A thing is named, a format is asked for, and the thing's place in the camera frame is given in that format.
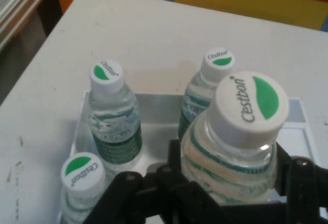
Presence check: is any yellow foam panel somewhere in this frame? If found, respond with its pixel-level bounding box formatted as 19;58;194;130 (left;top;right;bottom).
173;0;328;33

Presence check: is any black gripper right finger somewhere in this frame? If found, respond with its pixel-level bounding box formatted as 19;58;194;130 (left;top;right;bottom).
272;142;328;224

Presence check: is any clear water bottle white cap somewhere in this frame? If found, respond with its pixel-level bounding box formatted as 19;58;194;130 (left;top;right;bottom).
59;151;106;224
88;59;144;167
180;71;290;207
177;50;236;144

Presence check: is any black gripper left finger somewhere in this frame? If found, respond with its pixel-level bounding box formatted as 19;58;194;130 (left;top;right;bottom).
87;139;222;224

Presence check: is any white plastic bottle tray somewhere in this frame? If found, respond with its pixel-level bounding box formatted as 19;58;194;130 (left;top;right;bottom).
58;91;321;224

